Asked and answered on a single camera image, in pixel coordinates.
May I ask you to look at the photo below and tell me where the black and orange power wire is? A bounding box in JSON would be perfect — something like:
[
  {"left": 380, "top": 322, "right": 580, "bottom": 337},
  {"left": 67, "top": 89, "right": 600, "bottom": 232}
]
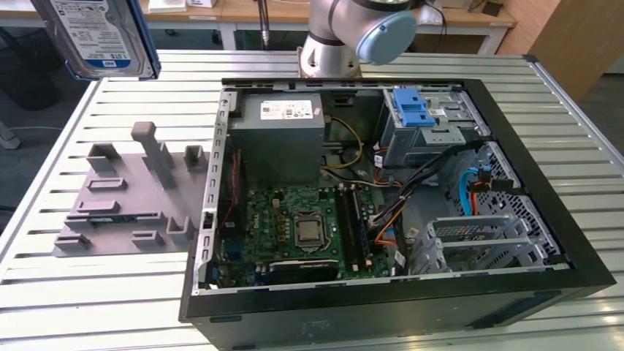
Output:
[{"left": 475, "top": 165, "right": 527, "bottom": 197}]

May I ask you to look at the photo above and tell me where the grey power supply unit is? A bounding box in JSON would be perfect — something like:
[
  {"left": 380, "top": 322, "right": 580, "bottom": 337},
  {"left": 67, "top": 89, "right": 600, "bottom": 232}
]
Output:
[{"left": 228, "top": 91, "right": 327, "bottom": 189}]

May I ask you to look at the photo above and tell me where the light blue data wire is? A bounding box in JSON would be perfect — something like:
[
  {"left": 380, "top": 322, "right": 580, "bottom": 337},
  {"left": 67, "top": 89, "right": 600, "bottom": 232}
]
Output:
[{"left": 456, "top": 165, "right": 481, "bottom": 222}]

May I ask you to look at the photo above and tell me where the hard disk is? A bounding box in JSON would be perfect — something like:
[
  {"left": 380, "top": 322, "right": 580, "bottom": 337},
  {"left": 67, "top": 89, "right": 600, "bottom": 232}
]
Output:
[{"left": 31, "top": 0, "right": 163, "bottom": 80}]

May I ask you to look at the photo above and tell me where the grey parts rack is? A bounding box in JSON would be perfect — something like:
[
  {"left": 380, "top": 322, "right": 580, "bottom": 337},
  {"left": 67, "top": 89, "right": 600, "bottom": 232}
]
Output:
[{"left": 51, "top": 122, "right": 213, "bottom": 259}]

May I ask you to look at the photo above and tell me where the white desk foot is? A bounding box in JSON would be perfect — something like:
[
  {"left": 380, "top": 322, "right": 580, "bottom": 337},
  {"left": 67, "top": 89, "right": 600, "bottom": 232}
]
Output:
[{"left": 0, "top": 120, "right": 24, "bottom": 150}]

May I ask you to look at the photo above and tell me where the black graphics card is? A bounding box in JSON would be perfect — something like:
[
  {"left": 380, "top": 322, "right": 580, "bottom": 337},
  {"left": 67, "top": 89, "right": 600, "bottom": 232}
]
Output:
[{"left": 265, "top": 257, "right": 341, "bottom": 285}]

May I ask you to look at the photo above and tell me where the orange and red wire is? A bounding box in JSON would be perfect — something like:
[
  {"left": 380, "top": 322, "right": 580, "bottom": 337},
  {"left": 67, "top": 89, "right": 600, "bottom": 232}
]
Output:
[{"left": 373, "top": 221, "right": 408, "bottom": 253}]

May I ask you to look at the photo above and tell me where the metal optical drive cage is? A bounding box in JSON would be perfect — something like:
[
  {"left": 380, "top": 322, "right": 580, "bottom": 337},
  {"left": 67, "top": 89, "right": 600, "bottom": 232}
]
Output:
[{"left": 379, "top": 87, "right": 492, "bottom": 169}]

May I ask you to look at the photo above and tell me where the yellow wire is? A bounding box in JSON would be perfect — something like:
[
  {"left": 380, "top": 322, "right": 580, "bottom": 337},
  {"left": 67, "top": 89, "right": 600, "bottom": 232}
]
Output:
[{"left": 324, "top": 116, "right": 364, "bottom": 171}]

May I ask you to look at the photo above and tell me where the black waste bin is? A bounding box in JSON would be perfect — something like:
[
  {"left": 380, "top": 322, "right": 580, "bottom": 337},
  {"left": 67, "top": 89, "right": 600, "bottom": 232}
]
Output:
[{"left": 0, "top": 27, "right": 64, "bottom": 113}]

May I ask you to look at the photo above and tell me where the metal disk bay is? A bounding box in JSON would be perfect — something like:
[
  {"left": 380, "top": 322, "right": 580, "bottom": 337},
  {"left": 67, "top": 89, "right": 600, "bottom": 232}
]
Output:
[{"left": 408, "top": 214, "right": 561, "bottom": 275}]

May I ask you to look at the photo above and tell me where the black cable bundle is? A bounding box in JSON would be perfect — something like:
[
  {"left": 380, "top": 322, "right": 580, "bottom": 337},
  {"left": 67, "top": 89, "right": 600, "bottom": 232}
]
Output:
[{"left": 369, "top": 140, "right": 488, "bottom": 227}]

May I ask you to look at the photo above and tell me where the RAM stick with black chips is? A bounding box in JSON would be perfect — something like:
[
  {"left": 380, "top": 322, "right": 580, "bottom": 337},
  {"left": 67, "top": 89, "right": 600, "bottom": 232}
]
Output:
[{"left": 353, "top": 189, "right": 372, "bottom": 263}]

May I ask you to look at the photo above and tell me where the silver CPU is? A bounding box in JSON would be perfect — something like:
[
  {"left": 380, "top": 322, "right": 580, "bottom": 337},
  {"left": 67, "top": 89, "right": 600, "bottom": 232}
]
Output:
[{"left": 296, "top": 220, "right": 323, "bottom": 244}]

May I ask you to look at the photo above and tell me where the metal CPU socket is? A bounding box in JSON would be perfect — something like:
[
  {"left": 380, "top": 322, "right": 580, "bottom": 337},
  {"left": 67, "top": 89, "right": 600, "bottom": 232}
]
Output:
[{"left": 289, "top": 210, "right": 336, "bottom": 257}]

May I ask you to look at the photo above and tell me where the black PC case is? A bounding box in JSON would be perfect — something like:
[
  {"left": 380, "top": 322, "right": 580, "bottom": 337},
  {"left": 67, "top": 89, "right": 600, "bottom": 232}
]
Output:
[{"left": 177, "top": 77, "right": 619, "bottom": 351}]

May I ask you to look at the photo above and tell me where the wooden cabinet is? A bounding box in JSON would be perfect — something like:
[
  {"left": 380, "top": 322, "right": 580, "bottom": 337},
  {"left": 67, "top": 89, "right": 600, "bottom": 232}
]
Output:
[{"left": 496, "top": 0, "right": 624, "bottom": 103}]

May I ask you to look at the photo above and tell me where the green motherboard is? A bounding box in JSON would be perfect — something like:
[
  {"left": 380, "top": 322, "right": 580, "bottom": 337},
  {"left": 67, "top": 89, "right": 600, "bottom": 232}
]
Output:
[{"left": 213, "top": 182, "right": 396, "bottom": 290}]

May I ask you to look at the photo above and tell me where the wooden desk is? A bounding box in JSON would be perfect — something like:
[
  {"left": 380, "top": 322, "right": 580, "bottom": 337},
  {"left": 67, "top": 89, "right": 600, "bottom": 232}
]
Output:
[{"left": 0, "top": 0, "right": 517, "bottom": 50}]

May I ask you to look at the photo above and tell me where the blue plastic drive latch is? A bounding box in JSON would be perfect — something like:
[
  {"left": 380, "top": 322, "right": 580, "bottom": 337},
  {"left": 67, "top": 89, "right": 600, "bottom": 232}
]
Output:
[{"left": 391, "top": 87, "right": 435, "bottom": 128}]

